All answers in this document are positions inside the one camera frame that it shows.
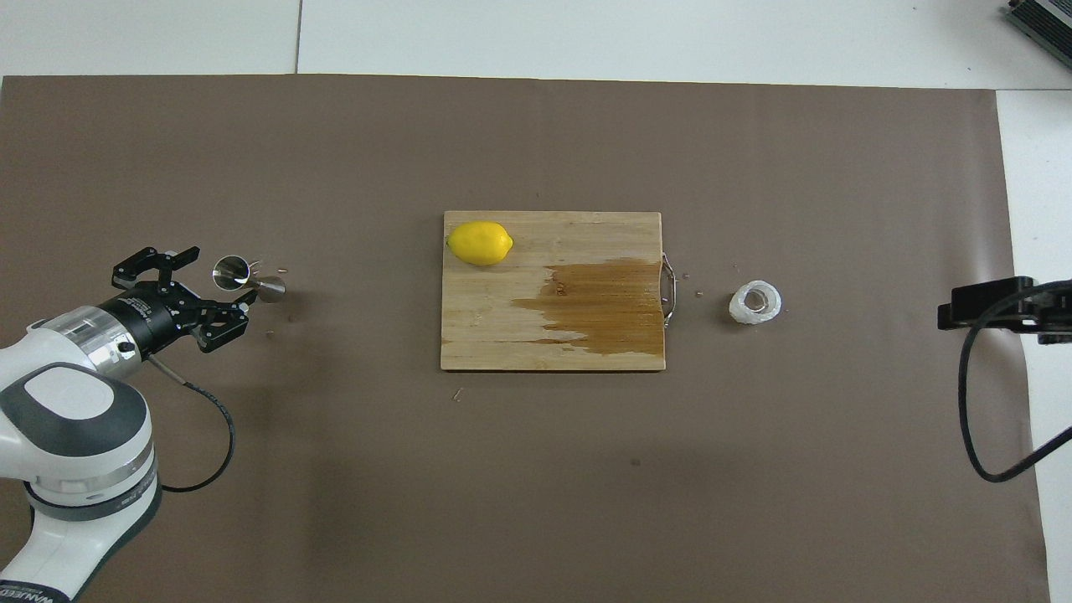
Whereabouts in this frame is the yellow lemon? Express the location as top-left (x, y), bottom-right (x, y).
top-left (446, 220), bottom-right (514, 267)

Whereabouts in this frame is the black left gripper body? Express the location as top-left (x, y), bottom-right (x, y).
top-left (100, 283), bottom-right (202, 353)

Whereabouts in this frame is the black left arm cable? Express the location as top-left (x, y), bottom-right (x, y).
top-left (147, 356), bottom-right (237, 493)

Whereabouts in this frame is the steel double jigger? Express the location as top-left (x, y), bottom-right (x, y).
top-left (212, 255), bottom-right (286, 302)

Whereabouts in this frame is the brown paper table mat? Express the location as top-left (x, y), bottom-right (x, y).
top-left (0, 74), bottom-right (1052, 603)

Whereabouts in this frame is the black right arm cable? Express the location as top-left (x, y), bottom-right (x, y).
top-left (959, 281), bottom-right (1072, 483)

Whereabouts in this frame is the grey ribbed metal device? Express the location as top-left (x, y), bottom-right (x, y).
top-left (1005, 0), bottom-right (1072, 47)

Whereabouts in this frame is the small clear plastic cup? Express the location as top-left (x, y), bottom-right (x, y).
top-left (729, 280), bottom-right (782, 326)

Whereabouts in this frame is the wooden cutting board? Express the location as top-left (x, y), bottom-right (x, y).
top-left (441, 210), bottom-right (676, 373)

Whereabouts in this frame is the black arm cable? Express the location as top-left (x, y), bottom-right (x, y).
top-left (959, 281), bottom-right (1072, 483)
top-left (147, 356), bottom-right (237, 493)

